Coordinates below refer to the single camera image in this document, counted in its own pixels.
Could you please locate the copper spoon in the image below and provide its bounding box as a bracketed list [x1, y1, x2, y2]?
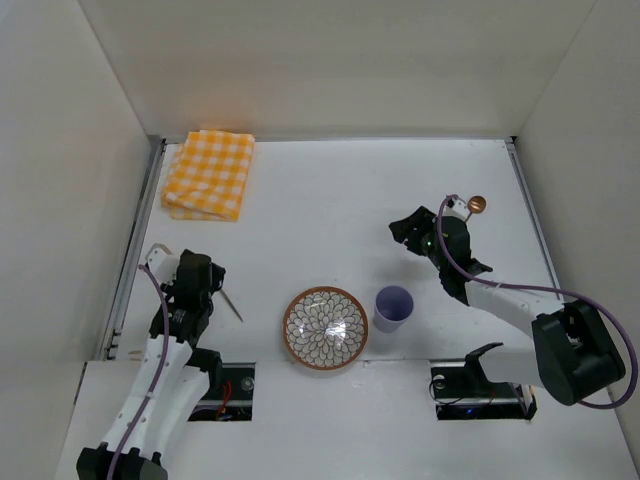
[466, 195, 487, 220]

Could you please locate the lavender plastic cup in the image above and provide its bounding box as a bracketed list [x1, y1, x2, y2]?
[373, 285, 414, 333]

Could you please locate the yellow checkered cloth napkin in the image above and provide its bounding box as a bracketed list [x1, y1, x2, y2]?
[161, 130, 255, 222]

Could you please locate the floral patterned ceramic plate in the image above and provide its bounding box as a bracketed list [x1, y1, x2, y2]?
[282, 286, 368, 371]

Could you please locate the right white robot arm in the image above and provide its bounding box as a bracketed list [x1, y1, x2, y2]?
[389, 202, 638, 406]

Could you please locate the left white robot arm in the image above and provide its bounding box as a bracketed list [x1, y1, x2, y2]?
[76, 244, 226, 479]

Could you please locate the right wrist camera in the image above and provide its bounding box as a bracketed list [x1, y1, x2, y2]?
[444, 198, 470, 220]

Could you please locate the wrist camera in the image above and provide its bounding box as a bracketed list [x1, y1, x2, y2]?
[145, 243, 179, 282]
[444, 198, 470, 220]

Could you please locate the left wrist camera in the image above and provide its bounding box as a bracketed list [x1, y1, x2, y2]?
[145, 243, 179, 282]

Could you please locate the right aluminium table rail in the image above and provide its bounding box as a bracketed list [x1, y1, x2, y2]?
[505, 136, 560, 288]

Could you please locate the aluminium table rail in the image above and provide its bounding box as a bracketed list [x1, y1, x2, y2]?
[505, 136, 560, 288]
[93, 135, 166, 361]

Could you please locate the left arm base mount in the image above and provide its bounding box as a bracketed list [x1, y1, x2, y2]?
[189, 363, 255, 423]

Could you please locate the left aluminium table rail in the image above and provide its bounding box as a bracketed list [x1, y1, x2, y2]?
[93, 135, 166, 361]

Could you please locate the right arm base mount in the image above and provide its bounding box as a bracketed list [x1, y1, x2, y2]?
[429, 362, 538, 421]

